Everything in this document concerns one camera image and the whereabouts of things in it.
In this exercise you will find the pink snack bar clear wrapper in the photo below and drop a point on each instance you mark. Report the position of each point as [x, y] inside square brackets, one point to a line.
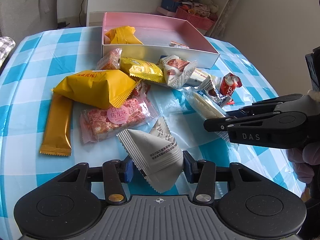
[110, 122]

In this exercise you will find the rice cracker clear packet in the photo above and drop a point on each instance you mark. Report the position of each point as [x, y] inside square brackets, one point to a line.
[108, 61]

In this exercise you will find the flat yellow snack packet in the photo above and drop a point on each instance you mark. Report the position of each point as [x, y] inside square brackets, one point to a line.
[142, 70]

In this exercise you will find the grey checkered cloth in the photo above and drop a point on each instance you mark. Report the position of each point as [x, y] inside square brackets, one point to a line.
[6, 47]

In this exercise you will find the small orange white candy packet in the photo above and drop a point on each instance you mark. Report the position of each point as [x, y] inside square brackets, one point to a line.
[178, 44]

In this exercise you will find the large pink plastic basket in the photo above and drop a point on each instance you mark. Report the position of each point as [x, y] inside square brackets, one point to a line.
[197, 18]

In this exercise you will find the orange stick packet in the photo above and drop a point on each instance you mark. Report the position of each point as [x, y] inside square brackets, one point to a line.
[57, 125]

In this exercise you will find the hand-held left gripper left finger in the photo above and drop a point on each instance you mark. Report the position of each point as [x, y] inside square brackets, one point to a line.
[128, 171]

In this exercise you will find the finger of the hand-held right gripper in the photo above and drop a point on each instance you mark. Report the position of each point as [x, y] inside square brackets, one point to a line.
[217, 125]
[257, 110]

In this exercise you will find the large yellow snack packet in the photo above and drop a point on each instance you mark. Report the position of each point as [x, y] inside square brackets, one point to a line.
[92, 85]

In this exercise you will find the yellow ribbed snack packet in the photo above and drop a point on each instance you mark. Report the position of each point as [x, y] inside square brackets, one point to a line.
[122, 36]

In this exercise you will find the blue cardboard box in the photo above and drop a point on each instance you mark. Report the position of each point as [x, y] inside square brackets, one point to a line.
[170, 3]

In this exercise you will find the pink white cardboard box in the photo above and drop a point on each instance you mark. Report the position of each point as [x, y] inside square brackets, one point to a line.
[160, 33]

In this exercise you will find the person's right hand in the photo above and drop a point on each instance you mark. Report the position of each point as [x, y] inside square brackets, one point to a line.
[300, 165]

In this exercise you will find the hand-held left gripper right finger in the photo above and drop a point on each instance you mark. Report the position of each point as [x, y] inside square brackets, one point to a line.
[188, 170]

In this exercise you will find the white walnut print packet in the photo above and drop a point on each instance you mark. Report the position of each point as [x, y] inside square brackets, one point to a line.
[211, 91]
[175, 72]

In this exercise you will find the white shelf unit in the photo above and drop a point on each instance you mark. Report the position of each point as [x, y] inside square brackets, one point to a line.
[91, 5]

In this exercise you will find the grey triangular snack packet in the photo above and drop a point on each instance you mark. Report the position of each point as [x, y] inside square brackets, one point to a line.
[152, 152]

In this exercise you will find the blue checkered tablecloth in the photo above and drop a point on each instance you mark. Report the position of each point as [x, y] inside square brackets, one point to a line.
[32, 62]

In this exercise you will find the white wafer clear packet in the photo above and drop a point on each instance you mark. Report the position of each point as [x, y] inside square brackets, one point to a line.
[205, 107]

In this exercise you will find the small red white candy packet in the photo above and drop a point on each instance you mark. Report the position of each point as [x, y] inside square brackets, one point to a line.
[228, 85]

